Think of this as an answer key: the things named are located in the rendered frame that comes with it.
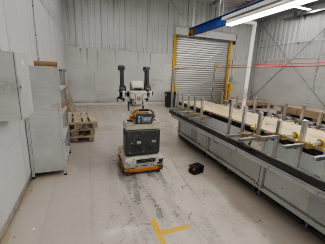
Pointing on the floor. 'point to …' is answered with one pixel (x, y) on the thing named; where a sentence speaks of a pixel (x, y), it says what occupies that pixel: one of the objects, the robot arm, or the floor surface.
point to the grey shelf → (48, 120)
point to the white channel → (251, 37)
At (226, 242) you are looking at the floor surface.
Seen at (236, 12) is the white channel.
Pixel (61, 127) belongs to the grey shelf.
